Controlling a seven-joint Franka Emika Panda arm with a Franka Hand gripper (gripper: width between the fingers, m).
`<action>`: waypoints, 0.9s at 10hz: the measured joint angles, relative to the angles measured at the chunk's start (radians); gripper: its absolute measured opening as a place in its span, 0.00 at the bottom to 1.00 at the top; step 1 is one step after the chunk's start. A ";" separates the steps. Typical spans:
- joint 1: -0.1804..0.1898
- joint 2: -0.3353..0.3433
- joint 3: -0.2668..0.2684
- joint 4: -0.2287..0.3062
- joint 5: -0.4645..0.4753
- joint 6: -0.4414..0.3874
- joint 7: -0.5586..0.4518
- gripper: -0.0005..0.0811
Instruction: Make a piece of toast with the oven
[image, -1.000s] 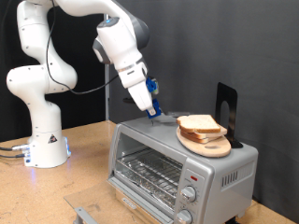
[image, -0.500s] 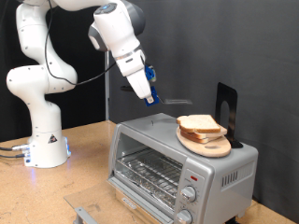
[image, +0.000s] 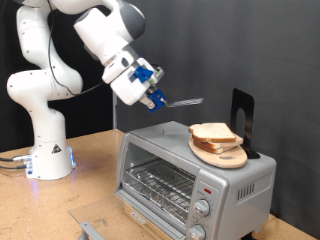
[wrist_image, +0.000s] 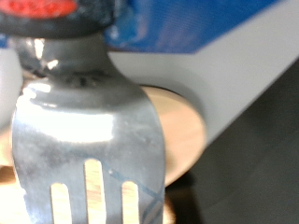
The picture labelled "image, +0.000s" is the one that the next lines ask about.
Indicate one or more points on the oval wooden cutting board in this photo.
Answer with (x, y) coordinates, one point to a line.
(226, 160)

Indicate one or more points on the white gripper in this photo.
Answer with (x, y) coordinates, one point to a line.
(128, 88)

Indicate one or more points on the black metal bookend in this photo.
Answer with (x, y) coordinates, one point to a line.
(248, 106)

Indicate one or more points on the metal spatula with blue block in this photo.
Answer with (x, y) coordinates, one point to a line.
(186, 102)

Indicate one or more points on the silver oven knob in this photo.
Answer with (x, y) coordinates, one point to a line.
(201, 207)
(197, 232)

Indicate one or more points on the grey metal pole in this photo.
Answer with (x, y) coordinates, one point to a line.
(114, 113)

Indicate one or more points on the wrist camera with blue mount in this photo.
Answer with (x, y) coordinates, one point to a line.
(143, 74)

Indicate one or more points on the silver toaster oven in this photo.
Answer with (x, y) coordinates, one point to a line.
(226, 186)

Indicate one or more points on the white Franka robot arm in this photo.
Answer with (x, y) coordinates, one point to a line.
(43, 86)

